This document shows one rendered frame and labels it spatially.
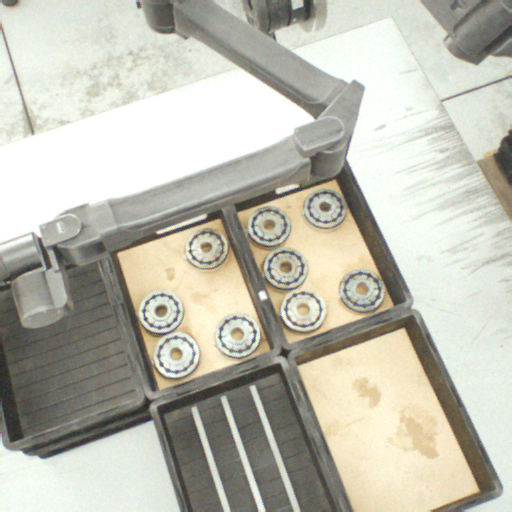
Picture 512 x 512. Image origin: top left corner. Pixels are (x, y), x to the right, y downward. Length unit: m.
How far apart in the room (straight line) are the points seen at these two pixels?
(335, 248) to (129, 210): 0.77
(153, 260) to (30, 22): 1.81
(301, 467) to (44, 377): 0.60
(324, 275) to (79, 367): 0.60
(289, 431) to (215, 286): 0.37
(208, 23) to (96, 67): 1.91
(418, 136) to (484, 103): 1.01
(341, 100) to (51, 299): 0.49
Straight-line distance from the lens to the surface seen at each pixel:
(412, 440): 1.53
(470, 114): 2.89
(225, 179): 0.95
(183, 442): 1.50
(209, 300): 1.56
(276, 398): 1.51
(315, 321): 1.52
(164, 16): 1.17
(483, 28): 1.00
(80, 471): 1.67
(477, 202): 1.88
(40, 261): 0.96
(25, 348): 1.62
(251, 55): 1.07
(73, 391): 1.57
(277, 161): 0.96
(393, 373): 1.54
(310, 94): 1.03
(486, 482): 1.49
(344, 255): 1.61
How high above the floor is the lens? 2.31
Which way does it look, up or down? 68 degrees down
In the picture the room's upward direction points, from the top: 7 degrees counter-clockwise
